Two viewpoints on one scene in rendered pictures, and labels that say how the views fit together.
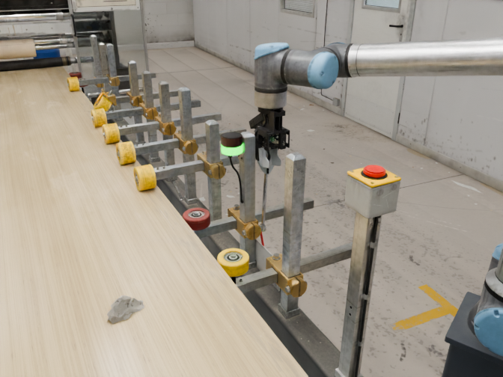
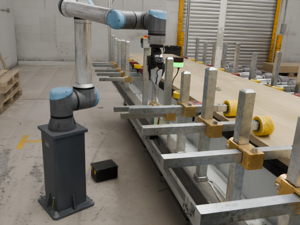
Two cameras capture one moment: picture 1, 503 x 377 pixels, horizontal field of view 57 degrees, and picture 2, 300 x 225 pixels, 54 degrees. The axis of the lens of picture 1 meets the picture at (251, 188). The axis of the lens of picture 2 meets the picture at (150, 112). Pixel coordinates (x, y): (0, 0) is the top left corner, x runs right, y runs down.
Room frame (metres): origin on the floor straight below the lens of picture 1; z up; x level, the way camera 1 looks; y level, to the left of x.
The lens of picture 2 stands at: (2.79, 0.27, 1.32)
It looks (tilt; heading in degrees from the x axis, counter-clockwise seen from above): 17 degrees down; 193
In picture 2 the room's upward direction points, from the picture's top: 2 degrees clockwise
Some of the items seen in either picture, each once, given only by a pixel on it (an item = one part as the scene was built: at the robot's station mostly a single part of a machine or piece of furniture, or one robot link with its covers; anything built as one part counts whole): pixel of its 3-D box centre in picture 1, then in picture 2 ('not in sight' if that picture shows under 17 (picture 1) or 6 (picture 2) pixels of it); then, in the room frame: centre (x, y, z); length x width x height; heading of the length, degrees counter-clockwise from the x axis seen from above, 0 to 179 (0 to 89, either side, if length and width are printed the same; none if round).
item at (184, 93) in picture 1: (188, 149); (205, 127); (1.67, 0.24, 0.93); 0.04 x 0.04 x 0.48; 28
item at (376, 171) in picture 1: (373, 173); not in sight; (0.77, -0.22, 1.22); 0.04 x 0.04 x 0.02
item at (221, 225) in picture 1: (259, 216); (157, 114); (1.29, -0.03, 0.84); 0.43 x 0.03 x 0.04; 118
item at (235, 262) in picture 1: (233, 273); (178, 100); (0.97, 0.05, 0.85); 0.08 x 0.08 x 0.11
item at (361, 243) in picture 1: (358, 302); (145, 80); (0.77, -0.23, 0.93); 0.05 x 0.05 x 0.45; 28
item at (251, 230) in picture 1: (243, 223); (168, 112); (1.24, 0.03, 0.85); 0.14 x 0.06 x 0.05; 28
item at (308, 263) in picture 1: (297, 268); (148, 108); (1.06, -0.13, 0.81); 0.44 x 0.03 x 0.04; 118
